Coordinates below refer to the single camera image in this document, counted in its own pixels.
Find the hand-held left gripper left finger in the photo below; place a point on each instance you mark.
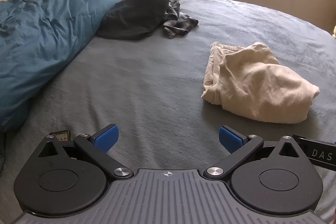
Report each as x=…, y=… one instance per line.
x=107, y=138

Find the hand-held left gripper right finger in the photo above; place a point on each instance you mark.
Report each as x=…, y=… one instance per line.
x=229, y=140

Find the beige pants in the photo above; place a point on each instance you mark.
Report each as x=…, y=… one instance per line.
x=249, y=82

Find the black smartphone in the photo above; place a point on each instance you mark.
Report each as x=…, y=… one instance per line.
x=61, y=136

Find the grey bed sheet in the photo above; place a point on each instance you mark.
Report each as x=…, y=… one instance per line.
x=157, y=82

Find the blue duvet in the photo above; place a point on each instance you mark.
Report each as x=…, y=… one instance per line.
x=39, y=43

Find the dark grey pillow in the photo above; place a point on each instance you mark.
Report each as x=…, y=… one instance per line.
x=131, y=19

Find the grey plaid shorts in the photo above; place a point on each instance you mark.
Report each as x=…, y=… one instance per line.
x=178, y=22

